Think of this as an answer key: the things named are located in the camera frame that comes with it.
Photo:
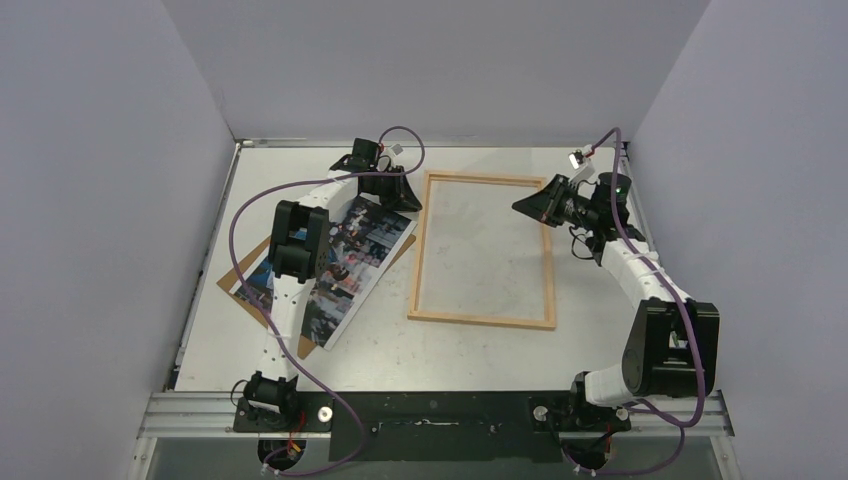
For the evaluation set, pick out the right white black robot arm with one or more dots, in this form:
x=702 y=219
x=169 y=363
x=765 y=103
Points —
x=668 y=363

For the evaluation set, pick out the printed colour photo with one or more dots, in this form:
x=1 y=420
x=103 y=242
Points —
x=364 y=241

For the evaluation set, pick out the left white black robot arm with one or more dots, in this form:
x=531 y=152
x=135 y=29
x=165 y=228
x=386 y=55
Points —
x=302 y=249

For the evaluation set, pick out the front aluminium black mounting rail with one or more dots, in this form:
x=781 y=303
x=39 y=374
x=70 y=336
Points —
x=217 y=435

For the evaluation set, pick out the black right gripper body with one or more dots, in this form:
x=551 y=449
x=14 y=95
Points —
x=559 y=203

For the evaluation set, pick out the light wooden picture frame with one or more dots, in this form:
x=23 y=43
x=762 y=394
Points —
x=548 y=323

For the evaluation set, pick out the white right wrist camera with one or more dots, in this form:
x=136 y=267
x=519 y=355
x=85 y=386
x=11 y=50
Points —
x=581 y=161

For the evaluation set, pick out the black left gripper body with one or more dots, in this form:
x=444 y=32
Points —
x=385 y=186

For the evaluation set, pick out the clear transparent plastic sheet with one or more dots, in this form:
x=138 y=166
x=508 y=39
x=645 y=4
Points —
x=482 y=257

